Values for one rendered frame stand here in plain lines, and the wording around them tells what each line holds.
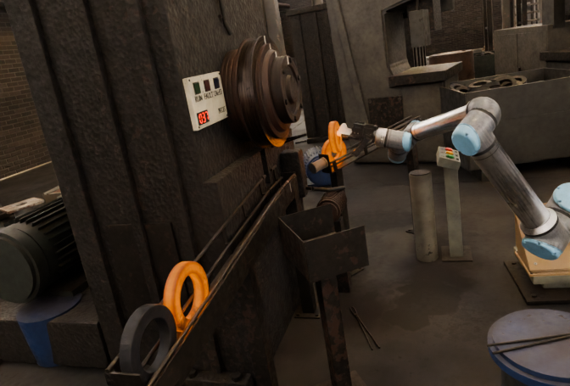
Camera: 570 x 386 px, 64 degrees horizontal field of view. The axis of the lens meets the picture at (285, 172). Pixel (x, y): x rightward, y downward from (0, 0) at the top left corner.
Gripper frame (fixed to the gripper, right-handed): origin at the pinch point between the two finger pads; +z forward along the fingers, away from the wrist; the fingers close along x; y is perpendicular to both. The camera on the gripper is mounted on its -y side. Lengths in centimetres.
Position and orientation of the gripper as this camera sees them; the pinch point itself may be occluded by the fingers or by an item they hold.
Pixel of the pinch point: (335, 132)
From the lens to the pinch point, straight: 230.5
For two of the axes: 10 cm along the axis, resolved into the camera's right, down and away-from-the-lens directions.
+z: -9.5, -2.0, 2.4
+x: -2.9, 2.8, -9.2
